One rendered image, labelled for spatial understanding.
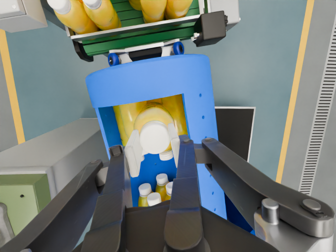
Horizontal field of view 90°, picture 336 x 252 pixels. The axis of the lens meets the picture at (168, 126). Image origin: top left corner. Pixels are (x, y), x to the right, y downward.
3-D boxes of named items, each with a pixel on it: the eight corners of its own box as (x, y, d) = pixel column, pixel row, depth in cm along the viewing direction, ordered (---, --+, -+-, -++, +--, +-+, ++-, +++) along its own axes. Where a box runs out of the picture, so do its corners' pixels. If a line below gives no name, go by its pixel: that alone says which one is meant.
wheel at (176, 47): (173, 57, 51) (179, 55, 50) (171, 41, 50) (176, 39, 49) (180, 57, 55) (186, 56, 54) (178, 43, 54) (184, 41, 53)
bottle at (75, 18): (99, 17, 54) (72, -18, 36) (102, 41, 56) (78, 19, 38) (77, 18, 54) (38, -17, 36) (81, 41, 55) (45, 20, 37)
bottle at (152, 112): (170, 127, 41) (184, 157, 23) (142, 132, 41) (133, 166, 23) (166, 99, 40) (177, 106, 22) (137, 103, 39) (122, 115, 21)
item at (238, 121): (185, 239, 187) (188, 252, 172) (192, 104, 154) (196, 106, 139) (231, 237, 191) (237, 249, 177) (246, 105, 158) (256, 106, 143)
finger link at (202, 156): (182, 152, 14) (218, 146, 14) (176, 135, 19) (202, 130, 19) (185, 169, 14) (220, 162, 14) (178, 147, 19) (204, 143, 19)
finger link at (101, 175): (127, 181, 14) (91, 188, 14) (133, 156, 19) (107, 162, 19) (122, 164, 14) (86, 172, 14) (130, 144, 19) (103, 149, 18)
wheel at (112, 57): (115, 67, 49) (121, 66, 51) (111, 50, 48) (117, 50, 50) (109, 69, 53) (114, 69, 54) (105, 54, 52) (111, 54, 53)
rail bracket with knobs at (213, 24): (189, 49, 58) (197, 41, 48) (186, 26, 57) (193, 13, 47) (217, 44, 59) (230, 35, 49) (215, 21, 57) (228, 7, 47)
